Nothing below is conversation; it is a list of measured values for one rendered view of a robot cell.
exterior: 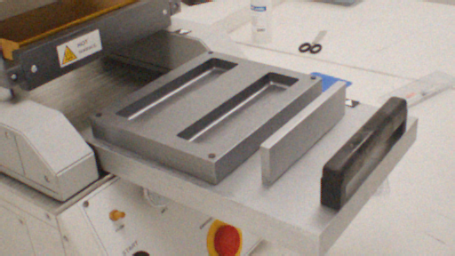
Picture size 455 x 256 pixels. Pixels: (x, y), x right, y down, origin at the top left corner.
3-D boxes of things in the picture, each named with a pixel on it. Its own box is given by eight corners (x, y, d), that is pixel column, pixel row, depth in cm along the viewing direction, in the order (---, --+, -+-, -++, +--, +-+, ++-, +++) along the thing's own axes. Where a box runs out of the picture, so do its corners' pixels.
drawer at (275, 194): (81, 166, 63) (67, 103, 59) (207, 87, 79) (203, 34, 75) (319, 270, 48) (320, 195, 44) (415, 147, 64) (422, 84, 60)
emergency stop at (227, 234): (218, 264, 71) (204, 236, 71) (236, 245, 74) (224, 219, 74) (227, 264, 70) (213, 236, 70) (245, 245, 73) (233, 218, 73)
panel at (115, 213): (153, 352, 62) (75, 203, 58) (296, 203, 84) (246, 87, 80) (164, 354, 61) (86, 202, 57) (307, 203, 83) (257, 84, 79)
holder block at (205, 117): (92, 136, 61) (88, 115, 60) (211, 67, 76) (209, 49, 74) (216, 185, 52) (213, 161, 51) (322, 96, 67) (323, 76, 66)
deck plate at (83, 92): (-156, 105, 80) (-158, 99, 80) (49, 27, 106) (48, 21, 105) (56, 217, 57) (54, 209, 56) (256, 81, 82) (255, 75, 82)
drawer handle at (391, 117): (318, 204, 50) (319, 164, 48) (388, 126, 61) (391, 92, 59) (339, 211, 49) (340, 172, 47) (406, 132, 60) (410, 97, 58)
